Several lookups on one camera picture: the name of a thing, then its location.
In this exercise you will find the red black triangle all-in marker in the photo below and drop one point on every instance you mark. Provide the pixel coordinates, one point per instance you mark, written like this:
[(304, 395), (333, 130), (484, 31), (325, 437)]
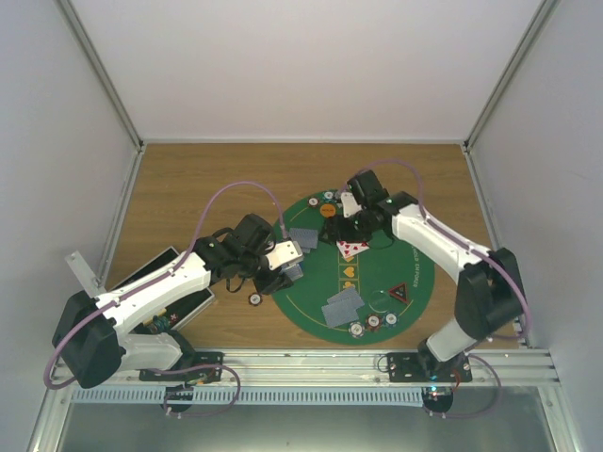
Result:
[(399, 293)]

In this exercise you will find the grey slotted cable duct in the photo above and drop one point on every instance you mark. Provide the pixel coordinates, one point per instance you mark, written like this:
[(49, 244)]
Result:
[(217, 395)]

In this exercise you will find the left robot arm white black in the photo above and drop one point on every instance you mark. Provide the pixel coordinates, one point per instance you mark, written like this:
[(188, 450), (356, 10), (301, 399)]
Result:
[(95, 336)]

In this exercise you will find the dealt card small blind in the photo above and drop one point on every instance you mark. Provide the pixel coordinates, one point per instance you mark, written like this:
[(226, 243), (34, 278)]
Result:
[(307, 239)]

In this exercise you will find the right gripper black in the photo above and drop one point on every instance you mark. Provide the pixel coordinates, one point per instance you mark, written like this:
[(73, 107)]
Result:
[(336, 232)]

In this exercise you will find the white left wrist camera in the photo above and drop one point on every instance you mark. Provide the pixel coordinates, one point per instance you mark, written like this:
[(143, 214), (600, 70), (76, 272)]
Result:
[(284, 254)]

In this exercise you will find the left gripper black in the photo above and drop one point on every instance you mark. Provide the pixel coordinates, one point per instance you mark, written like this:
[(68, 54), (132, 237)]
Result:
[(273, 282)]

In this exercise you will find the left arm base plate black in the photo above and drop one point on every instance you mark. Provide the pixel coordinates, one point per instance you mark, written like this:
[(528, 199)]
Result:
[(197, 368)]

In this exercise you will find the black aluminium poker case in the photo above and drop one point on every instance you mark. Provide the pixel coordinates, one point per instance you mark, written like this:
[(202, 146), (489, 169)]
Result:
[(179, 313)]

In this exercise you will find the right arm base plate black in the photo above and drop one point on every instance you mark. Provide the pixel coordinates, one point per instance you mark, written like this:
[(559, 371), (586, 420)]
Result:
[(409, 366)]

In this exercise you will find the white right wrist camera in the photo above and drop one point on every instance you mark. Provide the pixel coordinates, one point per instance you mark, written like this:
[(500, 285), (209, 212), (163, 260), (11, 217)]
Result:
[(350, 206)]

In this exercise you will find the orange big blind button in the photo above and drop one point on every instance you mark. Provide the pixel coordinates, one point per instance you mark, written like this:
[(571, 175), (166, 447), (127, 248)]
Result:
[(328, 210)]

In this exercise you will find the clear acrylic dealer button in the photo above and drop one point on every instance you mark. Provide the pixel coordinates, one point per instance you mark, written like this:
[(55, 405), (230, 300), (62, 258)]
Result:
[(379, 302)]

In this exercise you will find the green round poker mat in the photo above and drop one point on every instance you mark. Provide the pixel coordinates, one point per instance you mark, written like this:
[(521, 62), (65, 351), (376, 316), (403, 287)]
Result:
[(384, 265)]

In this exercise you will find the dealt cards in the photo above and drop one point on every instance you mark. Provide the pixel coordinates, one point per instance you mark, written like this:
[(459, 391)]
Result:
[(349, 296)]

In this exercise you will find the eight of hearts card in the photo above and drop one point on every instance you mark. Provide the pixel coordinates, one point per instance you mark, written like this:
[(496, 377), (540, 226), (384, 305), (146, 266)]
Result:
[(350, 249)]

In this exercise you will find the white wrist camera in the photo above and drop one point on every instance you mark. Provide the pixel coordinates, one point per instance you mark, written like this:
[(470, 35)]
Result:
[(284, 254), (350, 206)]

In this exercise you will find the red black chip stack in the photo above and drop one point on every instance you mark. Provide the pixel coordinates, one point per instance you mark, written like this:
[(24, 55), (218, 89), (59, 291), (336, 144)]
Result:
[(255, 299)]

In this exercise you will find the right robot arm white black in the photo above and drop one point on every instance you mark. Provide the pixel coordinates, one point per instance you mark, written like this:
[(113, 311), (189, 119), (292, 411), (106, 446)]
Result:
[(489, 292)]

